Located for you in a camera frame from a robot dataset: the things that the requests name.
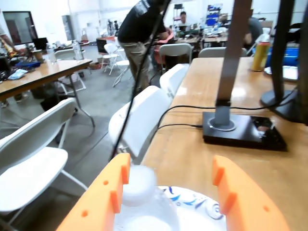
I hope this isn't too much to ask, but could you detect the white folding chair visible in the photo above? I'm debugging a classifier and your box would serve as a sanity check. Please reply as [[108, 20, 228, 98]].
[[158, 43, 194, 73], [0, 97, 89, 231], [159, 63, 191, 99], [108, 85, 173, 166], [54, 49, 87, 96], [103, 42, 132, 88], [198, 47, 248, 58]]

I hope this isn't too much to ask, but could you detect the shelf with blue bins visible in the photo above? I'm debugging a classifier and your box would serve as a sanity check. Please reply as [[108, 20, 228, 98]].
[[206, 4, 225, 26]]

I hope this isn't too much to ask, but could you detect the white paper plate blue pattern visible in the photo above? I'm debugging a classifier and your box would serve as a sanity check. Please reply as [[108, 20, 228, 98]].
[[156, 185, 228, 231]]

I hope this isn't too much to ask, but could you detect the brown paper cup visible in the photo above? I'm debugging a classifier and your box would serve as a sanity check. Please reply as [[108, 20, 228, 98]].
[[32, 49, 44, 64]]

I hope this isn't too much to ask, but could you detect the flat blue pouch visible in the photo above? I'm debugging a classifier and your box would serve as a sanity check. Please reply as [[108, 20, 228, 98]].
[[14, 60, 41, 68]]

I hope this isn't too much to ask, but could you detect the short black plug cable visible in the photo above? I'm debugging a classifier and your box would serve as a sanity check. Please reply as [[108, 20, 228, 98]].
[[149, 123, 204, 147]]

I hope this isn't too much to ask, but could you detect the blue plastic crate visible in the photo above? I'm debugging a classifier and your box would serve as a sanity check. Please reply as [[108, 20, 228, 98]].
[[266, 47, 299, 68]]

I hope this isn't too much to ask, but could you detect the black hanging cable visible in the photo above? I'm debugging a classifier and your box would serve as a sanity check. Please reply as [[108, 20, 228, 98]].
[[108, 0, 172, 162]]

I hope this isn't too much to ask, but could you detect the wooden folding table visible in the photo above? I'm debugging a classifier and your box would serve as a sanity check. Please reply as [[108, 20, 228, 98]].
[[0, 59, 96, 128]]

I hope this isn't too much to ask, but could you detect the black monitor stand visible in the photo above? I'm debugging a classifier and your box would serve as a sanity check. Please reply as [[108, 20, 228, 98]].
[[260, 0, 308, 124]]

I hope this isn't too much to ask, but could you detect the long black table cable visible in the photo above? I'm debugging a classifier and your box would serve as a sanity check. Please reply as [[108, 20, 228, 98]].
[[157, 88, 298, 129]]

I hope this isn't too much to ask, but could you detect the person in grey shirt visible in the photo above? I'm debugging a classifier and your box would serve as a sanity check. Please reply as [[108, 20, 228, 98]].
[[243, 16, 264, 51]]

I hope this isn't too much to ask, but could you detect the yellow canister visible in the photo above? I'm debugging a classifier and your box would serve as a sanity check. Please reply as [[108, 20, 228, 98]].
[[251, 41, 271, 72]]

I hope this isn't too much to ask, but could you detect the small black monitor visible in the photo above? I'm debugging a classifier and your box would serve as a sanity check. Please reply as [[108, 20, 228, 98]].
[[32, 37, 49, 51]]

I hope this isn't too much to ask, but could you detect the black framed screen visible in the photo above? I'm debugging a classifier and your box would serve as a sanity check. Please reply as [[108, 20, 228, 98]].
[[1, 11, 39, 46]]

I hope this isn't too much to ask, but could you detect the red chair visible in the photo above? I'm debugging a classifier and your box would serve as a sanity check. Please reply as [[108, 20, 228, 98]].
[[154, 32, 174, 65]]

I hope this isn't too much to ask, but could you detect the clear water bottle blue label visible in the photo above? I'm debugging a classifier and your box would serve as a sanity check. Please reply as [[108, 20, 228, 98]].
[[113, 165, 181, 231]]

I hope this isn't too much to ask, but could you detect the clear plastic bag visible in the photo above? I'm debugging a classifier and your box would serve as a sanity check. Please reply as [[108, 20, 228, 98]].
[[8, 68, 29, 81]]

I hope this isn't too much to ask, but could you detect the white paper sheet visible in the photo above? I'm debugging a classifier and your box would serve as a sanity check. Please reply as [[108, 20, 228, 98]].
[[264, 65, 299, 80]]

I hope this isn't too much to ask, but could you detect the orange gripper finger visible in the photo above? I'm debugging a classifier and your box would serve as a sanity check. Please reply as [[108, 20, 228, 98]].
[[211, 154, 291, 231], [55, 153, 132, 231]]

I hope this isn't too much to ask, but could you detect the desk lamp with black base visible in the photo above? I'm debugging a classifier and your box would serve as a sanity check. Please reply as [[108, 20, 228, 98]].
[[203, 0, 287, 152]]

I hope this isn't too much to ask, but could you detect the person in black shirt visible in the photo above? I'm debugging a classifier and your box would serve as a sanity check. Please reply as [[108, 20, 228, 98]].
[[117, 0, 174, 93]]

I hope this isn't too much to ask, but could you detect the seated person in white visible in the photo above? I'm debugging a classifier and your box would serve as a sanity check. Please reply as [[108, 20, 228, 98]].
[[179, 11, 191, 25]]

